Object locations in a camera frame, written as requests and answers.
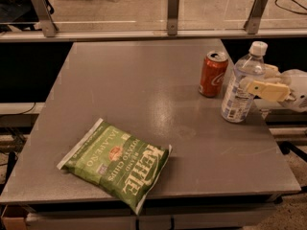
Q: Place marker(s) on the metal bracket post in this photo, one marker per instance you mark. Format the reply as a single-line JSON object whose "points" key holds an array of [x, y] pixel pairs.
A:
{"points": [[253, 22], [46, 22], [172, 16]]}

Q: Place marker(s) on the middle metal bracket post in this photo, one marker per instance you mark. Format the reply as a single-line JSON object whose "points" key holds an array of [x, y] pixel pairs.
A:
{"points": [[172, 16]]}

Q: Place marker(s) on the green kettle chips bag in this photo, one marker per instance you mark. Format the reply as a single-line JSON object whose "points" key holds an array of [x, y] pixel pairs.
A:
{"points": [[121, 164]]}

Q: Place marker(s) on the cardboard box corner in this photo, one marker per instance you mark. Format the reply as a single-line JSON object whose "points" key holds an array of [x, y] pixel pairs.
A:
{"points": [[14, 218]]}

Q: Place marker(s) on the glass barrier rail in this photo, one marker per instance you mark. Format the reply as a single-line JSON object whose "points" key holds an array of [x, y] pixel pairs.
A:
{"points": [[38, 36]]}

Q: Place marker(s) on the red cola can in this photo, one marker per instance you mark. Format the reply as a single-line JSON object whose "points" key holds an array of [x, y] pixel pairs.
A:
{"points": [[212, 75]]}

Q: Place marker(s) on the left metal bracket post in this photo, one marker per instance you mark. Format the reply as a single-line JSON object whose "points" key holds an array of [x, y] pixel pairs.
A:
{"points": [[46, 22]]}

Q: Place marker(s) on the right metal bracket post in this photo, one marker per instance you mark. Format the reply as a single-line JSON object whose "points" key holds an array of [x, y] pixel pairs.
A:
{"points": [[253, 22]]}

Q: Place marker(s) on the clear plastic water bottle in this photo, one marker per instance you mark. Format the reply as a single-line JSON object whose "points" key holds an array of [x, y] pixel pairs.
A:
{"points": [[237, 101]]}

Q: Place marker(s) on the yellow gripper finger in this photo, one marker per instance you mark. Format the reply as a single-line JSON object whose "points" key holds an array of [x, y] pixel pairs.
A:
{"points": [[273, 75], [273, 92]]}

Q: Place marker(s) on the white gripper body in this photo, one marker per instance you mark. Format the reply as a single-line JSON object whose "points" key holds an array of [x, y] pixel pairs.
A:
{"points": [[297, 90]]}

